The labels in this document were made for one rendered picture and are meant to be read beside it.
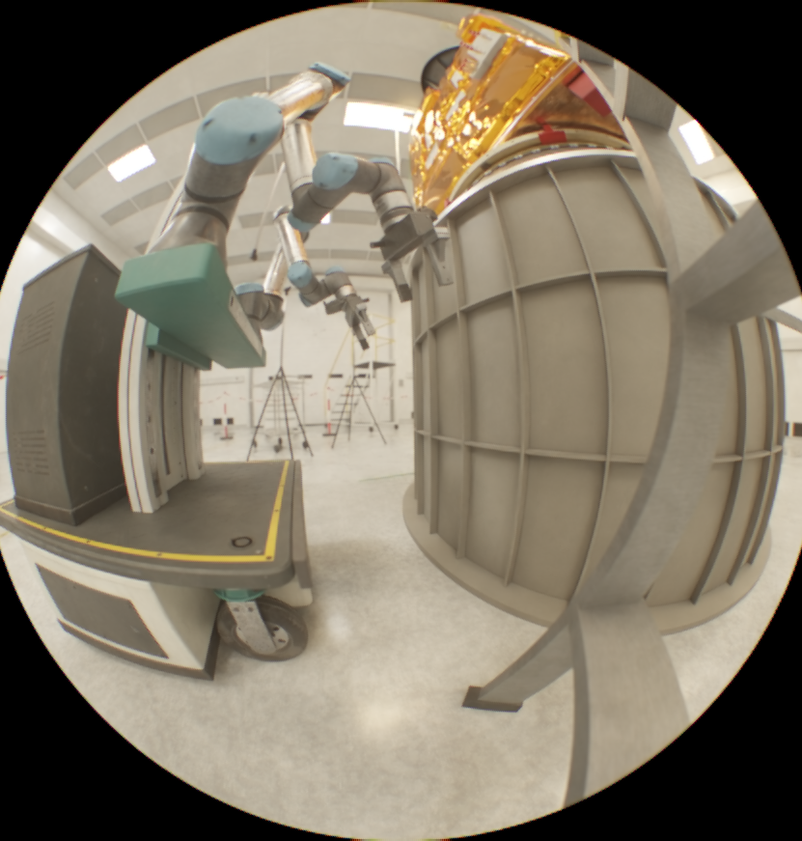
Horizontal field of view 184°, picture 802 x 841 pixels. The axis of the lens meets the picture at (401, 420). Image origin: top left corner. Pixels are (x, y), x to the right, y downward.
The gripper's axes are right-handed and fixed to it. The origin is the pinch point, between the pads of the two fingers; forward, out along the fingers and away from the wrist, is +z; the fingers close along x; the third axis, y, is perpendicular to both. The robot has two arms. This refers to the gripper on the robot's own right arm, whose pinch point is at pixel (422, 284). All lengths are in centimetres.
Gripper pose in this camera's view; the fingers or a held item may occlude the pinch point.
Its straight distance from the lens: 51.8
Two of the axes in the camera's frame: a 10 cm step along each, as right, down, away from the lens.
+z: 3.0, 8.9, 3.5
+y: -8.1, 4.3, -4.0
